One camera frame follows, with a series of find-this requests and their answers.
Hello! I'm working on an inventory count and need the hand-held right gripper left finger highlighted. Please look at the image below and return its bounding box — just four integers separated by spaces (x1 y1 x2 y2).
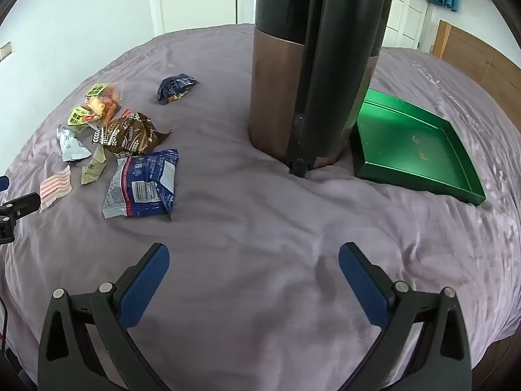
37 243 170 391

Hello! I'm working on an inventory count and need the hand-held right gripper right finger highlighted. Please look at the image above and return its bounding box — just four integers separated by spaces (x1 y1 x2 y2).
339 242 473 391

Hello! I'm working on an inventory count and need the red striped snack packet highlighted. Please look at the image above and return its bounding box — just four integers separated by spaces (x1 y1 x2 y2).
39 166 73 214

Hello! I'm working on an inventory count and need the silver snack packet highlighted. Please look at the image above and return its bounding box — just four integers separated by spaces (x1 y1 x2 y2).
57 125 92 166

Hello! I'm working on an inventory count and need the olive small snack packet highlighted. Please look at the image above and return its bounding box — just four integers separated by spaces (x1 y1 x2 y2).
80 145 107 185

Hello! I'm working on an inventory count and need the blue white snack packet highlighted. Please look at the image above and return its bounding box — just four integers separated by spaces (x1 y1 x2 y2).
102 149 180 221

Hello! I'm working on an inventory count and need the clear dried fruit packet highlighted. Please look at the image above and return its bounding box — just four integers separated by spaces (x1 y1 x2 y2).
67 82 123 131

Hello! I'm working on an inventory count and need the brown snack packet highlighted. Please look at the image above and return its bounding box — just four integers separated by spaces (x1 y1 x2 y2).
93 112 174 158

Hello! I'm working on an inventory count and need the green tray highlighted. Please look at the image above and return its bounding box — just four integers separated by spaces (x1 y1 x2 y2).
350 88 487 207

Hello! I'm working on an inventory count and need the purple bedsheet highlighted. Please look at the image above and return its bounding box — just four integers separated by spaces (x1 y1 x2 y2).
0 22 521 391

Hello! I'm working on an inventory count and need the dark blue snack packet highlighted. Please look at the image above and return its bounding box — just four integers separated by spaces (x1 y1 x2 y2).
157 74 200 106

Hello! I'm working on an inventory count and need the wooden headboard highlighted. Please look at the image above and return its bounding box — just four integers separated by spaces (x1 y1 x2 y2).
432 19 521 104

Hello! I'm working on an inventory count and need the white door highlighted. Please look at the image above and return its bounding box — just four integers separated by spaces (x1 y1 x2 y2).
158 0 239 34

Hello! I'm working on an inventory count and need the white wardrobe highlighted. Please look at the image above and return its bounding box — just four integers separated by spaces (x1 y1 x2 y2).
386 0 429 51

